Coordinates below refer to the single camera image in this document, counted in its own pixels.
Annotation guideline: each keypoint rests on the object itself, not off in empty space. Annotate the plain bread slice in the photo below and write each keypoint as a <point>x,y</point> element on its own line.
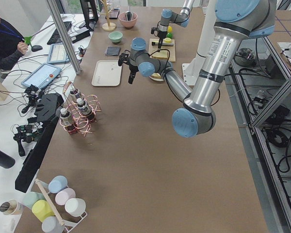
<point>162,54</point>

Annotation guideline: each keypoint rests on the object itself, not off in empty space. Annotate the aluminium frame post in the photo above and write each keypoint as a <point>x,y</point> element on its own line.
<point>54,11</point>

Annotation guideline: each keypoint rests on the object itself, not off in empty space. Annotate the pastel cup rack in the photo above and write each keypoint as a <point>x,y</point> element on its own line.
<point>56,206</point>

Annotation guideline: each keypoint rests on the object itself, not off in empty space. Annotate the seated person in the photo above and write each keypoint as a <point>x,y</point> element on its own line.
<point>12,45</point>

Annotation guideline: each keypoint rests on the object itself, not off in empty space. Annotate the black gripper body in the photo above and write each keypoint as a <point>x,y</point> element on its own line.
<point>161,35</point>
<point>132,68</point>

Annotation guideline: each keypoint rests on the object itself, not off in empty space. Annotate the cream serving tray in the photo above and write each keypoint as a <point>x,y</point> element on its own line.
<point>107,73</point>

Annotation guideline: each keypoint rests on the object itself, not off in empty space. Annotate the copper wire bottle rack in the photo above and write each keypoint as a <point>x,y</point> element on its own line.
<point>81,122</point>

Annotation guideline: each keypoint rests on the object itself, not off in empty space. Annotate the pink bowl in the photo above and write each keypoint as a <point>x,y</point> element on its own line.
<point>127,23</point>

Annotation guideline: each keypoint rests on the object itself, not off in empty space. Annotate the green lime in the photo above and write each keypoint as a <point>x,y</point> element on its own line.
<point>169,35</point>

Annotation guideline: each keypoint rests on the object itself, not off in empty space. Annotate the blue teach pendant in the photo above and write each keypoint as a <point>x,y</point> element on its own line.
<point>57,54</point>
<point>42,76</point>

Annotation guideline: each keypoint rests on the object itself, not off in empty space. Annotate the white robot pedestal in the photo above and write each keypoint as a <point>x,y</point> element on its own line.
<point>191,70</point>

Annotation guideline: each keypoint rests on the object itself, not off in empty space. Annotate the wooden mug tree stand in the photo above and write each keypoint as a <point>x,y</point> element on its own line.
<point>108,26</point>

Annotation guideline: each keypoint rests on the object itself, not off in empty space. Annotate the white plate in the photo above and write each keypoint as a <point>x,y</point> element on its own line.
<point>158,80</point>

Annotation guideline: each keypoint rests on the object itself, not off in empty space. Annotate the steel muddler black tip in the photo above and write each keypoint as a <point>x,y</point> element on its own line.
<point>155,43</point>

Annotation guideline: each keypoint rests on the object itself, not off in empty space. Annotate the grey folded cloth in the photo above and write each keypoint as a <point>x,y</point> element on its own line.
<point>112,51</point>

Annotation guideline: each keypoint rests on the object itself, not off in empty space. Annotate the mint green bowl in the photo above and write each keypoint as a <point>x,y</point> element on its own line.
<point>115,37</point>

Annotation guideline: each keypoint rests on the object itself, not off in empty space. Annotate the dark drink bottle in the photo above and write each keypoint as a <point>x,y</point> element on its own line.
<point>85,110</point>
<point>67,121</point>
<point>75,94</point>

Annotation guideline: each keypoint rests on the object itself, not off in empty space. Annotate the black keyboard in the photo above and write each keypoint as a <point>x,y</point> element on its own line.
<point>55,38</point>

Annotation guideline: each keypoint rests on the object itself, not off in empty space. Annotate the half lemon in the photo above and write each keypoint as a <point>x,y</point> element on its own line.
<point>167,40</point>

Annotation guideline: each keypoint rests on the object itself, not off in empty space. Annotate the metal ice scoop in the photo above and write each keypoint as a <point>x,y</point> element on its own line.
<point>128,15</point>

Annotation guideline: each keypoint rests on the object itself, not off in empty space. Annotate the black water bottle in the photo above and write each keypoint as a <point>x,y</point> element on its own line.
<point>6,161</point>

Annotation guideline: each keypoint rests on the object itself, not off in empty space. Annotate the bread slice with egg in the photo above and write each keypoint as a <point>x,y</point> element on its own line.
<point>155,76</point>

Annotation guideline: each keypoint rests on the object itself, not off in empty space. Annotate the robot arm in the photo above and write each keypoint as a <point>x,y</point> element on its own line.
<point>234,21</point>
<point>168,16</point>

